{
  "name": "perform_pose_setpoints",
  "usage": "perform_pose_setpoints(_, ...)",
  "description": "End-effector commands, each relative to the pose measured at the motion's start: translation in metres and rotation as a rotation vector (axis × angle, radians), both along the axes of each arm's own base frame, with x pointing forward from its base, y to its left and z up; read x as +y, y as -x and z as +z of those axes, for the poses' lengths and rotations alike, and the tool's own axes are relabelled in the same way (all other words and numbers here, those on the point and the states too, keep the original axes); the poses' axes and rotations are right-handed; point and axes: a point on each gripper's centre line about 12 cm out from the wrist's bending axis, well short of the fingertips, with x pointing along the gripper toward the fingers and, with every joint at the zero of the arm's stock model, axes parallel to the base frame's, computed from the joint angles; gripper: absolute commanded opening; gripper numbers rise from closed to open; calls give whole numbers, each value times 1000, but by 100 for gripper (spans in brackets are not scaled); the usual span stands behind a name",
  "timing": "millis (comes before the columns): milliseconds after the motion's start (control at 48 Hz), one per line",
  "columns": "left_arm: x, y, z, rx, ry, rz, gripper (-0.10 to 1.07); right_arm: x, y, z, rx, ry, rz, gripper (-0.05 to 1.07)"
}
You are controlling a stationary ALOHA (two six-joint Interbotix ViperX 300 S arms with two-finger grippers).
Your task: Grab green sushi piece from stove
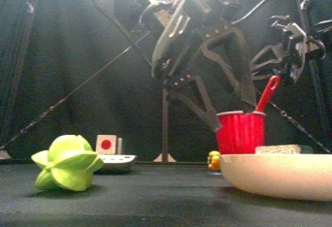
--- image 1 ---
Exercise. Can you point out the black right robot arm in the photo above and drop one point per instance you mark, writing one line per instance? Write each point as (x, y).
(321, 32)

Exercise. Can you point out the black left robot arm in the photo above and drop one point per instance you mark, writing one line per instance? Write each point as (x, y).
(155, 14)

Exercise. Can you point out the white toy stove red knob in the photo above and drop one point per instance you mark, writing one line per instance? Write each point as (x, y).
(114, 159)

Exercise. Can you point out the yellow toy bell pepper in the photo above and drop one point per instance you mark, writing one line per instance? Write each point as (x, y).
(214, 161)

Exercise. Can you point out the white bowl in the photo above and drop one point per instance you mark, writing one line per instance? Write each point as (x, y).
(281, 176)

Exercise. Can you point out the black cloth backdrop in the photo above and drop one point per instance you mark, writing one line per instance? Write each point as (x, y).
(51, 43)

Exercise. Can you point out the green toy star fruit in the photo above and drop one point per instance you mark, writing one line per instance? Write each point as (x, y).
(68, 164)

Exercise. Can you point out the vertical metal frame pole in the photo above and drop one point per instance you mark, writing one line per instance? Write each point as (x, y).
(165, 124)

